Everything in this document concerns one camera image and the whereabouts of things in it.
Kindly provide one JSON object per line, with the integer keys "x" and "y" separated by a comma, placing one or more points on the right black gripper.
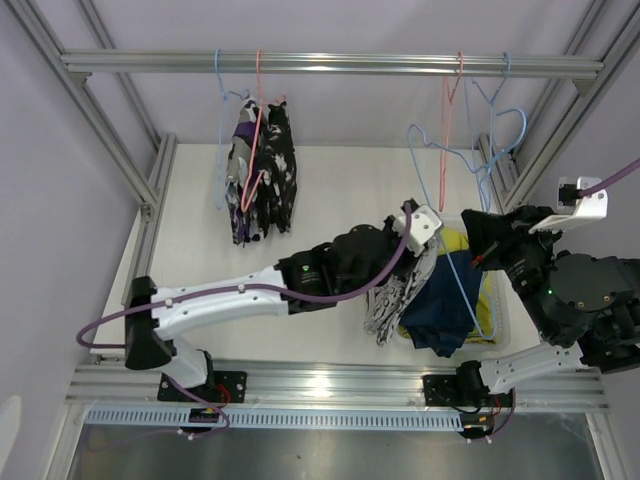
{"x": 487, "y": 231}

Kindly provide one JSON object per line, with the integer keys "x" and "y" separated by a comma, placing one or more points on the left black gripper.
{"x": 391, "y": 230}

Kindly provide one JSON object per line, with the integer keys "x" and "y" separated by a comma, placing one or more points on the light blue wire hanger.
{"x": 221, "y": 186}
{"x": 482, "y": 172}

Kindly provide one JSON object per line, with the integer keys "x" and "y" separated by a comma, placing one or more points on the yellow-green trousers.
{"x": 454, "y": 241}

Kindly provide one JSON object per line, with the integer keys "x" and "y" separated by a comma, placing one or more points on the white newspaper print trousers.
{"x": 387, "y": 303}

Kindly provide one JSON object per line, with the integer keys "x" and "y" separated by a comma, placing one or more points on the navy blue trousers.
{"x": 438, "y": 317}

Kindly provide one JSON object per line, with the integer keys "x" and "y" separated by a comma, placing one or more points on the black white floral trousers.
{"x": 277, "y": 189}

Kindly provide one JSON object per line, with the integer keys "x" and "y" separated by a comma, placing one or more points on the pink wire hanger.
{"x": 448, "y": 95}
{"x": 257, "y": 140}

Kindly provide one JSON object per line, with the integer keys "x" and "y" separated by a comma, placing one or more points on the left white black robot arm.
{"x": 333, "y": 272}

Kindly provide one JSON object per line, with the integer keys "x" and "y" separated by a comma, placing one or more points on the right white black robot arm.
{"x": 586, "y": 309}

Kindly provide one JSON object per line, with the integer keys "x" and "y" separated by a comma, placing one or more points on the purple grey patterned trousers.
{"x": 244, "y": 225}

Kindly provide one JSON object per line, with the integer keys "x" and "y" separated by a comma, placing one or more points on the white plastic basket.
{"x": 500, "y": 312}

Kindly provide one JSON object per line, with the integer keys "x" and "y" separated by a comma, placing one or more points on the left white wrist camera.
{"x": 419, "y": 227}

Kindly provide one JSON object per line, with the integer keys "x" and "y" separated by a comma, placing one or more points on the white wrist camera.
{"x": 580, "y": 201}
{"x": 419, "y": 227}

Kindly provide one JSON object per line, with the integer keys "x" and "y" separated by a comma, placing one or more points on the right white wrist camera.
{"x": 580, "y": 201}

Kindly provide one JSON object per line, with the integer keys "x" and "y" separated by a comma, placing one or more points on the slotted cable duct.
{"x": 269, "y": 418}

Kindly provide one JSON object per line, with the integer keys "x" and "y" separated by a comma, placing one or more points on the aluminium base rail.
{"x": 292, "y": 385}

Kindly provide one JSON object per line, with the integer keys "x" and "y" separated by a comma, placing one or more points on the aluminium frame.
{"x": 27, "y": 15}

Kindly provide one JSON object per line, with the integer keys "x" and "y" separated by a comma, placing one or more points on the aluminium hanging rail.
{"x": 244, "y": 62}

